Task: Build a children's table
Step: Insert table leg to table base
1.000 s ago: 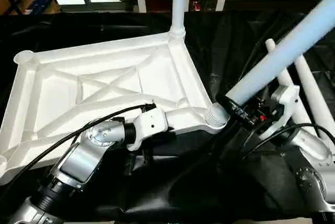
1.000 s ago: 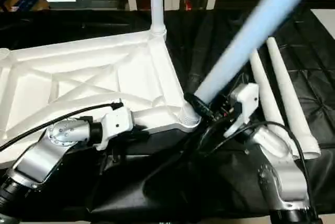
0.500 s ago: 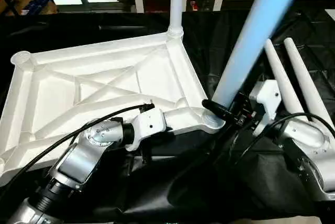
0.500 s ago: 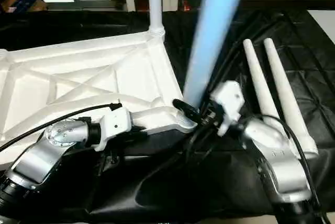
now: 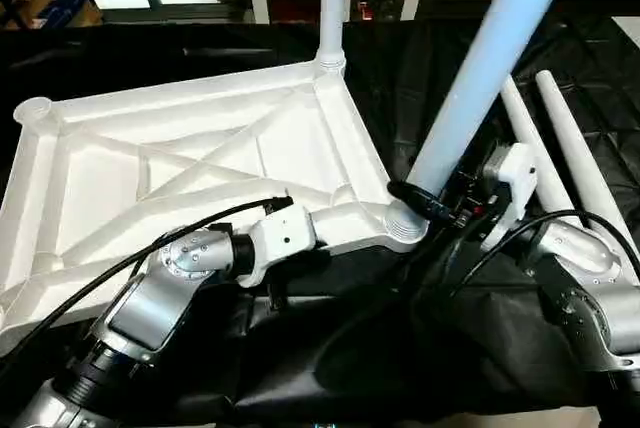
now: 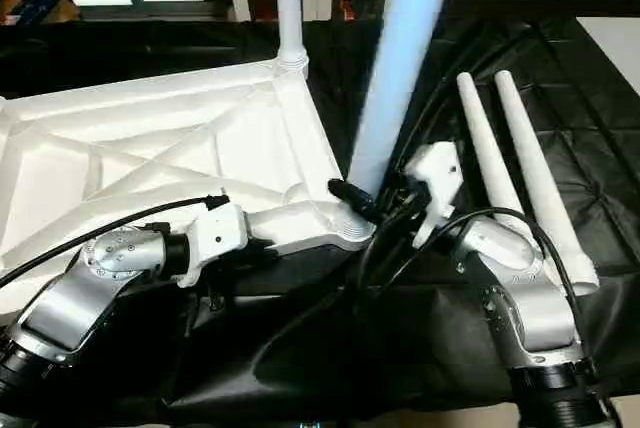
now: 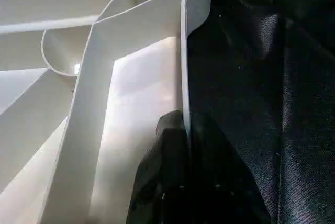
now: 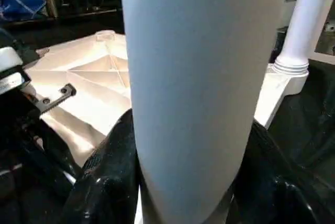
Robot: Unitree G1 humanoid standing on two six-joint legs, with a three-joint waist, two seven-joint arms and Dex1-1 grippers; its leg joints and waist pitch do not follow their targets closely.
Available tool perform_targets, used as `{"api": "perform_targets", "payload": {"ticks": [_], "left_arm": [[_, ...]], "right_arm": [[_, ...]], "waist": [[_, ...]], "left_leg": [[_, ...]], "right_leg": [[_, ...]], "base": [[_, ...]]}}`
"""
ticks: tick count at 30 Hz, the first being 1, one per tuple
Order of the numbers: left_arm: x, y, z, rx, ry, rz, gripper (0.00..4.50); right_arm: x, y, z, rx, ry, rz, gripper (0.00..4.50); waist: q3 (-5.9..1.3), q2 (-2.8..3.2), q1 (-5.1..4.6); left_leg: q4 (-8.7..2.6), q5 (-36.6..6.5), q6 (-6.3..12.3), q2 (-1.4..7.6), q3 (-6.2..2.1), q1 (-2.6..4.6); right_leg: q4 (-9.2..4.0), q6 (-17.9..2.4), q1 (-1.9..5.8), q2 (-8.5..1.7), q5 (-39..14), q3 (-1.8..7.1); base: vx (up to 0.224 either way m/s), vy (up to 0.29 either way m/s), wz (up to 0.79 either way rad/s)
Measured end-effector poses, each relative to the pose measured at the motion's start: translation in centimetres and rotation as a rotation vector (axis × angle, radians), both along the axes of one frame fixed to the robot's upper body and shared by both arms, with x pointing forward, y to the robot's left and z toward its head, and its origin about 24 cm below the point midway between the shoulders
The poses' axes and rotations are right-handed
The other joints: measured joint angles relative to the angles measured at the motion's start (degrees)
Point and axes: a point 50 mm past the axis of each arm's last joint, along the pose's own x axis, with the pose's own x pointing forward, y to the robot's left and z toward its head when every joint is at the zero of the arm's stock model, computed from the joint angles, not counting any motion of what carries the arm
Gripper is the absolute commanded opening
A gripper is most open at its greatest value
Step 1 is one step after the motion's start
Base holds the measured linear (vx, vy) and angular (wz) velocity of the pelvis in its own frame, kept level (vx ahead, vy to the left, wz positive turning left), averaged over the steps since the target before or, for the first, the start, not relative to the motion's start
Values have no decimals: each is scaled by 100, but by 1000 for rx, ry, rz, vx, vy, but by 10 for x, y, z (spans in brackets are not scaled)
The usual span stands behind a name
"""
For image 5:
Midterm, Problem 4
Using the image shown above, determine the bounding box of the white plastic table leg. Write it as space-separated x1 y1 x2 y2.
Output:
533 70 630 235
383 0 582 240
316 0 350 78
498 74 577 213

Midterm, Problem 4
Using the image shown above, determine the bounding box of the white plastic table top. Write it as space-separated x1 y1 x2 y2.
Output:
0 58 432 357

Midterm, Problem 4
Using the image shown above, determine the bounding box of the black mat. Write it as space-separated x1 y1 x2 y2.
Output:
0 15 640 422

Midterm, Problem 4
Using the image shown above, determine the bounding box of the white flat board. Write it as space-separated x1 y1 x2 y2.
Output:
612 14 640 50

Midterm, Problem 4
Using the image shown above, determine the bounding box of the blue printed package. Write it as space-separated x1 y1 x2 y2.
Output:
13 0 105 30

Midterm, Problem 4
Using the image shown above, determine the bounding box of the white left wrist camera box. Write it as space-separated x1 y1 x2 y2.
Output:
238 201 320 290

